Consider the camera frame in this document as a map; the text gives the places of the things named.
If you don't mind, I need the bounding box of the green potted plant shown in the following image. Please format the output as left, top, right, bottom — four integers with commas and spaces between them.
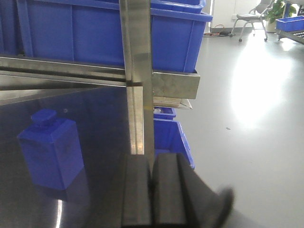
265, 0, 285, 33

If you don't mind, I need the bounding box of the blue bottle-shaped plastic part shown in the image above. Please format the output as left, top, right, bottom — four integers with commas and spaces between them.
17, 109, 84, 190

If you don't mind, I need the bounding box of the grey office chair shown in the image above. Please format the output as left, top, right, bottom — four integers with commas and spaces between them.
229, 0, 275, 42

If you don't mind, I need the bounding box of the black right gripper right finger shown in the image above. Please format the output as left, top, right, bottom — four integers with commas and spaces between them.
152, 153, 234, 228

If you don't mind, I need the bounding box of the large blue bin on shelf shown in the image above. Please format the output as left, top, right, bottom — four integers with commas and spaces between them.
0, 0, 213, 73

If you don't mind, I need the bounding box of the stainless steel shelf frame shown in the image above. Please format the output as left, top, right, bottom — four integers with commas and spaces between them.
0, 0, 200, 156

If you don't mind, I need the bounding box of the distant blue bin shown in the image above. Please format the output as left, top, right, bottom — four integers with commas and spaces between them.
276, 16, 304, 32

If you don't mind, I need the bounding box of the blue bin under table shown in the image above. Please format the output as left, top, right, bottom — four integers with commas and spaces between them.
154, 119, 195, 169

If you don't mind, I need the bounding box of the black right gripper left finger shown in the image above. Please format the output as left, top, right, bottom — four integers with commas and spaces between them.
122, 155, 152, 226

